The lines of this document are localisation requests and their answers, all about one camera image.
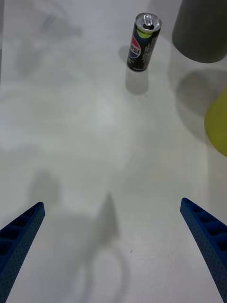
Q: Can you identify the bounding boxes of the grey plastic bin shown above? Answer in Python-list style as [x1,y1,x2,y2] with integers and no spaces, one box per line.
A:
[172,0,227,64]

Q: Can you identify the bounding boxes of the yellow-green plastic bin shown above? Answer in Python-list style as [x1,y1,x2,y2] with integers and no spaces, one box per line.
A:
[204,87,227,157]

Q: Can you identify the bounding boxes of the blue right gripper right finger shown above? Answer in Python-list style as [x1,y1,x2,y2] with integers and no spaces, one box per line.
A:
[180,197,227,303]

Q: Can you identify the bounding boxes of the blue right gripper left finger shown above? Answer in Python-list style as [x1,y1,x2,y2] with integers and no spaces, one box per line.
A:
[0,201,46,303]

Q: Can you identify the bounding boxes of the black can with blue-red print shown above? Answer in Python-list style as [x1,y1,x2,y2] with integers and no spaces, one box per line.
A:
[127,12,163,72]

